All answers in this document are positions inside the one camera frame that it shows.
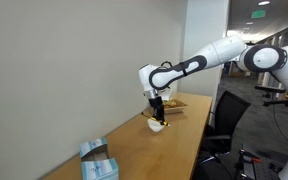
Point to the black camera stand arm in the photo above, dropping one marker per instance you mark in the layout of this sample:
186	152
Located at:
270	94

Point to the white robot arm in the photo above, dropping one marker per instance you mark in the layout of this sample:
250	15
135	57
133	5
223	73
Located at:
257	58

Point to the small white bowl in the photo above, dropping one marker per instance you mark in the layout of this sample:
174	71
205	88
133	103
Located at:
155	126

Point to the tan food tray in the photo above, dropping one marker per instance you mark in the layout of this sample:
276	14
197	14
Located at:
171	106

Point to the blue white tissue box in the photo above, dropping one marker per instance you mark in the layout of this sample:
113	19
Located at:
96	164

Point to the black office chair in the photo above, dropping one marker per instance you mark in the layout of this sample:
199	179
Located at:
217	139

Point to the black clamp with red handle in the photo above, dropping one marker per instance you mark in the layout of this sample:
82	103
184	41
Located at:
244	167

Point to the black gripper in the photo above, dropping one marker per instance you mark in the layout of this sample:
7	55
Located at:
157	105

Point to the ceiling light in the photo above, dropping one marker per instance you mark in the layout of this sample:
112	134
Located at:
262	3

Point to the green exit sign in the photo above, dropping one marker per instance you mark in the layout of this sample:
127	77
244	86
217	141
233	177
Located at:
258	14

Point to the yellow black marker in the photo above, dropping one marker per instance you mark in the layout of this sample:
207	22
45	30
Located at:
161	122

